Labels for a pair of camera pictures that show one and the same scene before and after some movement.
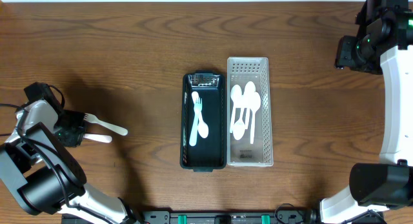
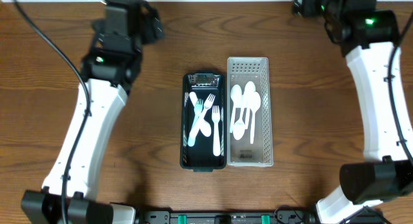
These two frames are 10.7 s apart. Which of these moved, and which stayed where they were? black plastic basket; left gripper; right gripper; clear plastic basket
Moved: right gripper; left gripper
Stayed: clear plastic basket; black plastic basket
